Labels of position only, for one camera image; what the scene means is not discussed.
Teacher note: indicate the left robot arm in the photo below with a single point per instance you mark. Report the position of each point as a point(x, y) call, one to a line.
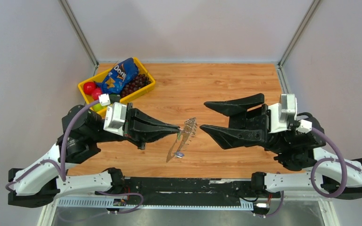
point(47, 179)

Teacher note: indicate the pink red apple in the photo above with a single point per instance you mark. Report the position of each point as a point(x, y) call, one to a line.
point(96, 93)

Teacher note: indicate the blue Doritos chip bag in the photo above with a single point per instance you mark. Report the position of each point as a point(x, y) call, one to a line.
point(119, 76)

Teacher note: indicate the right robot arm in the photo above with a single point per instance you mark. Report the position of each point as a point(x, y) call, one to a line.
point(298, 142)

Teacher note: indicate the blue key tag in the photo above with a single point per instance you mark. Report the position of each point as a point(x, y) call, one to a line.
point(179, 154)

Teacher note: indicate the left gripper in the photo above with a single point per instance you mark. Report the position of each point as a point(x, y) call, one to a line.
point(140, 128)

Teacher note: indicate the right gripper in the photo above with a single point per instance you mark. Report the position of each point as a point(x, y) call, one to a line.
point(254, 121)

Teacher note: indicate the metal keyring holder plate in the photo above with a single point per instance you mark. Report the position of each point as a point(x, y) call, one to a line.
point(187, 133)

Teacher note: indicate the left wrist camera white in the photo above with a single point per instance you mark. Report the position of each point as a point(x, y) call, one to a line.
point(115, 118)

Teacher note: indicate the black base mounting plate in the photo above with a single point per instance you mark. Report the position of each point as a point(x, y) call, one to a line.
point(210, 192)

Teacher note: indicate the dark purple grapes bunch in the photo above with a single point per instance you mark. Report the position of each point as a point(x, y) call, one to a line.
point(134, 85)

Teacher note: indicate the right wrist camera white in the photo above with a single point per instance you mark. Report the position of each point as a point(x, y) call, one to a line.
point(283, 113)

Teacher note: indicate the yellow plastic bin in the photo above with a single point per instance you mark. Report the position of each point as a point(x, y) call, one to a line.
point(99, 78)

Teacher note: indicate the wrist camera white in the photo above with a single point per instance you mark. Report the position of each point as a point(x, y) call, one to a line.
point(115, 118)
point(283, 113)

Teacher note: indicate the light green apple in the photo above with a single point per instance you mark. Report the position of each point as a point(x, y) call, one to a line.
point(97, 107)

